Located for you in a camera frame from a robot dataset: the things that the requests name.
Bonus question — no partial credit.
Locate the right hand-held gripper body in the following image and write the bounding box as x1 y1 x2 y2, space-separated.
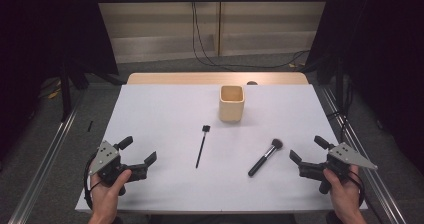
298 142 379 195

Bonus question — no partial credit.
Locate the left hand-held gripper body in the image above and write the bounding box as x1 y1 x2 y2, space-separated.
88 140 148 197

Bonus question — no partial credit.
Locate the large black makeup brush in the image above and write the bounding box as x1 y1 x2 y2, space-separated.
247 138 284 178

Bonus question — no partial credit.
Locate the thin black eyebrow brush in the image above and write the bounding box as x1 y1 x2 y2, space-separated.
195 124 212 169

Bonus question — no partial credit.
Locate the beige square cup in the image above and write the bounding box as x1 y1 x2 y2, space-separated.
218 85 246 124

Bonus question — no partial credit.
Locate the person's right hand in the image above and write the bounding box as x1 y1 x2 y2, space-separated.
322 165 363 216

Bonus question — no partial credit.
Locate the person's left hand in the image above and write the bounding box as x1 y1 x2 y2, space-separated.
89 168 133 218

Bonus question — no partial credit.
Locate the white table sheet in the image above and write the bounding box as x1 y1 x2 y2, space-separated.
74 83 368 215

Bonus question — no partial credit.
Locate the wooden table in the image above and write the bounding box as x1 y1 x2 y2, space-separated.
126 71 310 86

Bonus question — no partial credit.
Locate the black curtain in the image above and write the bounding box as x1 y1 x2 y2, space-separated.
304 0 424 175
0 0 120 162

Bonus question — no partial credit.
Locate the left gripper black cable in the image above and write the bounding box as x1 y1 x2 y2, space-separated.
83 153 102 210

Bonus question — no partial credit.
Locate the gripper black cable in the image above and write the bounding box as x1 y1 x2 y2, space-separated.
83 153 102 210
348 170 366 208

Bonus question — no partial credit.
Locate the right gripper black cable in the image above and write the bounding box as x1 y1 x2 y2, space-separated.
348 170 366 208

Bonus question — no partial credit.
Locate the black stand post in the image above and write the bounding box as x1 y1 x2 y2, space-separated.
59 62 73 123
334 59 345 118

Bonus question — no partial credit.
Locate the black wall cable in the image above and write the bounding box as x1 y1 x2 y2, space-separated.
193 0 234 72
191 0 311 70

